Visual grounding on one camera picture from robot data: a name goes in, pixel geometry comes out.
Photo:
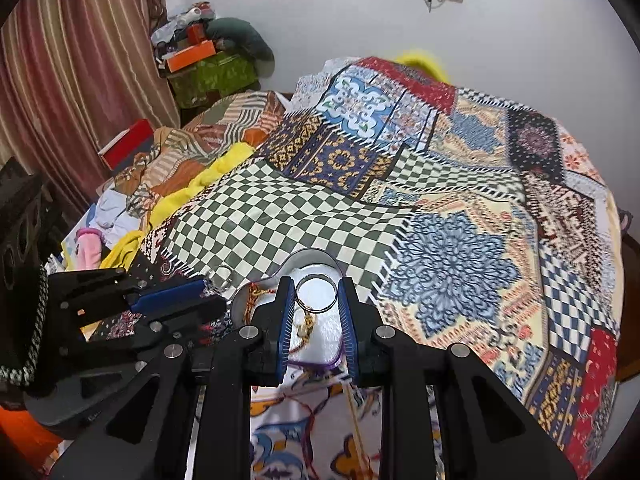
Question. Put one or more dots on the red box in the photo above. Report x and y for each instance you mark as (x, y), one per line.
(119, 152)

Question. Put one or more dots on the yellow pillow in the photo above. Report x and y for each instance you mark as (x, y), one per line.
(425, 62)

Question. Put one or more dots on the striped brown curtain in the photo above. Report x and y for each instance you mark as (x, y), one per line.
(74, 73)

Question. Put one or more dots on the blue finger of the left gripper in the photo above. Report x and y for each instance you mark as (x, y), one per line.
(167, 294)
(184, 318)

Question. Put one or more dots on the striped orange brown blanket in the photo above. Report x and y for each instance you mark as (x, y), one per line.
(177, 155)

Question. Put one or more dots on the colourful patchwork bedspread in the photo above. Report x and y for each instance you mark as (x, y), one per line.
(460, 216)

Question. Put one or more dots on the dark green plush cushion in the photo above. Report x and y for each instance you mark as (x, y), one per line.
(242, 34)

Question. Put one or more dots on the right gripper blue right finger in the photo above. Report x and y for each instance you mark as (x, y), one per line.
(345, 294)

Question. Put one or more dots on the orange box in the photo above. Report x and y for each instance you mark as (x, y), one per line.
(190, 55)

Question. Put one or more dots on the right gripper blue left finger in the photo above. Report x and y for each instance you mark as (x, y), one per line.
(285, 303)

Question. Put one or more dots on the yellow cloth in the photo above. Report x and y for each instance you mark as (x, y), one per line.
(122, 255)

